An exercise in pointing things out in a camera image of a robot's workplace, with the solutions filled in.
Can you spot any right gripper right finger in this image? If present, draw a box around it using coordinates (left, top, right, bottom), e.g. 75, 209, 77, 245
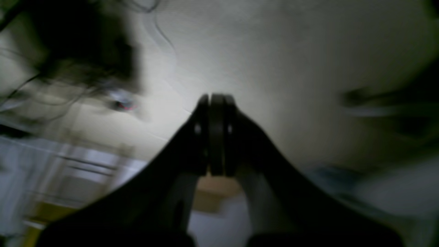
210, 94, 404, 247

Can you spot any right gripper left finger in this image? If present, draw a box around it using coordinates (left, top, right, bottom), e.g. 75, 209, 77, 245
36, 94, 209, 247

